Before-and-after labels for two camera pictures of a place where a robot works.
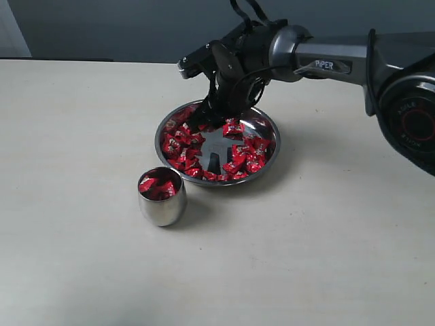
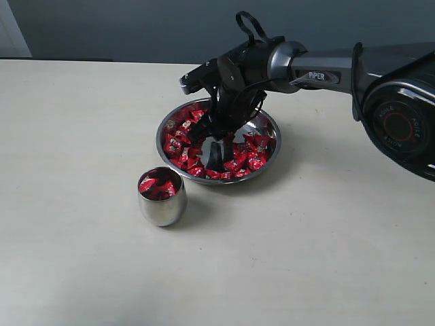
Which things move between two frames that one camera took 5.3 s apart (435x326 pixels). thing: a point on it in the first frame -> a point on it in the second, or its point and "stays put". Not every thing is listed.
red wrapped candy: x=173 y=144 stays put
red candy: x=170 y=189 stays put
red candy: x=149 y=186 stays put
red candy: x=240 y=153 -> x=255 y=161
